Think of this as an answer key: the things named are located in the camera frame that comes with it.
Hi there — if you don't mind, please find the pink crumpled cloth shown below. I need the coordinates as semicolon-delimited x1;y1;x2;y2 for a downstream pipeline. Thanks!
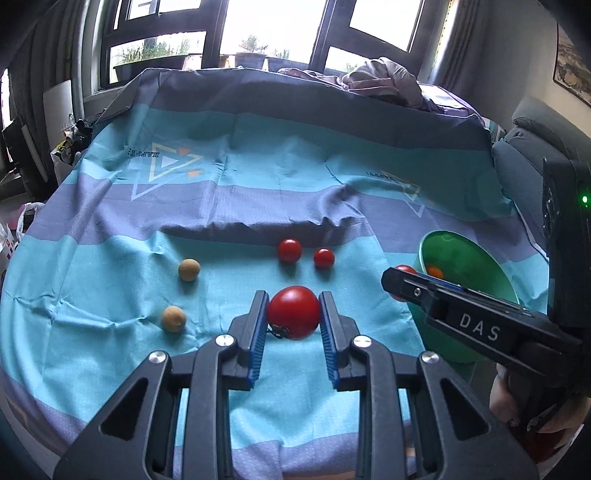
279;57;445;113

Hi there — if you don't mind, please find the red tomato back middle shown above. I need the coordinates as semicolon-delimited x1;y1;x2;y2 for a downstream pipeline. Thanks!
277;239;303;264

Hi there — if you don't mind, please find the upper tan longan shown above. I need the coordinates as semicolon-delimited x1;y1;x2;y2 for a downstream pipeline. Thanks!
177;258;201;282

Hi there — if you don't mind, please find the framed wall picture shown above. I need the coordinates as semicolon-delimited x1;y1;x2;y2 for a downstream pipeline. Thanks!
553;25;591;106

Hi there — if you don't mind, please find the right hand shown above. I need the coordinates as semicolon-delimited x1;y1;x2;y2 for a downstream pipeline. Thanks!
489;376;590;437

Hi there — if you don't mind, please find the orange fruit lower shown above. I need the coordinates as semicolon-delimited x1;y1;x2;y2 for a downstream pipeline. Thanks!
426;265;445;280

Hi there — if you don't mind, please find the striped blue tablecloth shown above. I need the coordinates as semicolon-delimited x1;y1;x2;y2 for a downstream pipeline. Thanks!
1;69;548;472

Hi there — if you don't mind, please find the grey sofa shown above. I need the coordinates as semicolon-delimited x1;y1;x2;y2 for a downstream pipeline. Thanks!
492;97;590;250

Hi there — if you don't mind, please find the green plastic bowl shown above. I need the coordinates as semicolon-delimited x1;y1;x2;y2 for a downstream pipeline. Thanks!
408;230;519;365

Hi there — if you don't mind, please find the red tomato back right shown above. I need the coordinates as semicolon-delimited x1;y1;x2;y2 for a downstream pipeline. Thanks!
313;248;335;269

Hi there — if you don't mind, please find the lower tan longan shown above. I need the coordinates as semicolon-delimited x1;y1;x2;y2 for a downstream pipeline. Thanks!
161;305;186;333

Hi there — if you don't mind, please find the tan longan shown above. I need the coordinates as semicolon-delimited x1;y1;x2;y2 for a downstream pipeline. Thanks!
177;258;201;282
161;305;186;333

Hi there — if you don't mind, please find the red cherry tomato with stem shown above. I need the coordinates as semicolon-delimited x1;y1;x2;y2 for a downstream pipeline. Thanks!
266;286;321;340

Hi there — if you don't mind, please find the red tomato front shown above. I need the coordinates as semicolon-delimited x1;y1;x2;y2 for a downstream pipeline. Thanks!
393;264;417;302

